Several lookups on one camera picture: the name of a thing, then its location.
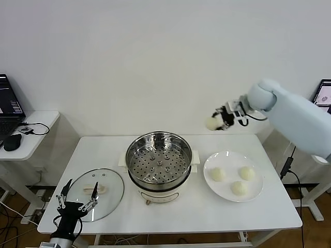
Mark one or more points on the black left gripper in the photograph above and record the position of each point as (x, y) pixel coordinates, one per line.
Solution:
(67, 219)

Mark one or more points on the white steamed baozi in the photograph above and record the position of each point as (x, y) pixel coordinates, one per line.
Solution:
(218, 174)
(212, 123)
(239, 188)
(247, 173)

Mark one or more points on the cream electric cooker base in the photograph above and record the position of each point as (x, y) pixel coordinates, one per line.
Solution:
(157, 193)

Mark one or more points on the stainless steel steamer basket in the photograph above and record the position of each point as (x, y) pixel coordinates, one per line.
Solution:
(160, 173)

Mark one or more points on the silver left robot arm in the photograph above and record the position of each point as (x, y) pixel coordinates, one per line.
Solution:
(59, 243)

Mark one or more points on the black laptop with dark screen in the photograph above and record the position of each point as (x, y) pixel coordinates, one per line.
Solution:
(10, 103)

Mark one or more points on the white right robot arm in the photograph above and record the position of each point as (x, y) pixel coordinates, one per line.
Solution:
(297, 116)

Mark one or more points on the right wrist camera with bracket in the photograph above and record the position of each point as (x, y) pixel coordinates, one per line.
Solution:
(236, 104)

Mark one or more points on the white side table with mouse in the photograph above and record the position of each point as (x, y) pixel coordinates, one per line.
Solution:
(38, 124)

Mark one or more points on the grey laptop with camera views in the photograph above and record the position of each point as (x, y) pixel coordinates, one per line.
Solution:
(323, 93)

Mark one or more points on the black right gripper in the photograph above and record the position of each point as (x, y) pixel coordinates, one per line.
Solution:
(228, 117)

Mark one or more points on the white side table with label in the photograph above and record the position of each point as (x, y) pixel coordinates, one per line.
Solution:
(316, 209)

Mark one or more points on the white round plate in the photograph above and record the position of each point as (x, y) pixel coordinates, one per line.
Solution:
(227, 160)

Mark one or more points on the black computer mouse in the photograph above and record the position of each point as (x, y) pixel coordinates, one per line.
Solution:
(13, 142)

